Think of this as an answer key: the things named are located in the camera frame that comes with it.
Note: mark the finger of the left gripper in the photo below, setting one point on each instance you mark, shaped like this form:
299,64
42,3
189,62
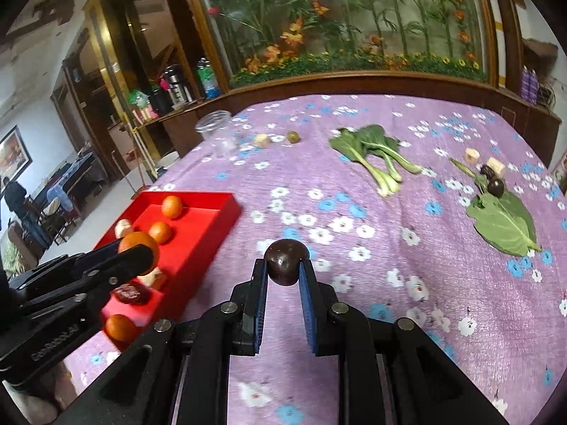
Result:
60,272
122,268

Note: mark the left gloved hand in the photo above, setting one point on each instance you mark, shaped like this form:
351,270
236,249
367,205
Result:
47,397

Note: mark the dark red date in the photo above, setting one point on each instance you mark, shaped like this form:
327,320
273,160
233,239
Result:
131,293

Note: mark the purple floral tablecloth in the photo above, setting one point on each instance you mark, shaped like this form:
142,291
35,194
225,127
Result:
415,254

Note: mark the small green fruit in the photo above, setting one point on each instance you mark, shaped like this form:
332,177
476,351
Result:
293,137

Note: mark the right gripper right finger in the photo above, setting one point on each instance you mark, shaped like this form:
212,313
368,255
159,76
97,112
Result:
317,299

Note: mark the dark round passion fruit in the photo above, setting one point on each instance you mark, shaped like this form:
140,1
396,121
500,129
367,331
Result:
283,259

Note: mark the person in dark clothes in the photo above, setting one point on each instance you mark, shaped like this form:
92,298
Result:
16,199

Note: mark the red tray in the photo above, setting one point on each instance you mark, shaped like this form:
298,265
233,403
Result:
206,221

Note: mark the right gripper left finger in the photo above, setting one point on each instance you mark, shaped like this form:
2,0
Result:
250,297

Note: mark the dark fruit on leaf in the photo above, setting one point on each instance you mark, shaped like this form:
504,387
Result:
496,187

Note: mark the black coffee maker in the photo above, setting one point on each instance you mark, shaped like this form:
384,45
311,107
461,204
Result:
177,86

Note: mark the small orange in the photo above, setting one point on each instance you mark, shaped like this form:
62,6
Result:
121,329

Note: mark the dark table with cloth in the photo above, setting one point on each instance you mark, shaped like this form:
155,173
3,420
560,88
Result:
73,183

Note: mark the clear plastic cup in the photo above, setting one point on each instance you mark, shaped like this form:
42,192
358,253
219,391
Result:
215,128

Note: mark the large green leaf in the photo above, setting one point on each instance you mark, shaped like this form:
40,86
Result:
504,223

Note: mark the water bottle green label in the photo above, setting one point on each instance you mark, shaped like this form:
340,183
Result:
208,79

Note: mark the green bok choy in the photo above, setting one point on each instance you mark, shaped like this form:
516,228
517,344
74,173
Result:
378,153

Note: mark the pale sugarcane chunk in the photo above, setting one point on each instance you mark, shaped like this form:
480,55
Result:
154,279
122,228
262,141

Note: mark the wooden cabinet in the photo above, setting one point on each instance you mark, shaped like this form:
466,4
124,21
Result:
538,126

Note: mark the framed wall painting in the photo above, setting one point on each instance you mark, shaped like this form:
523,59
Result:
14,156

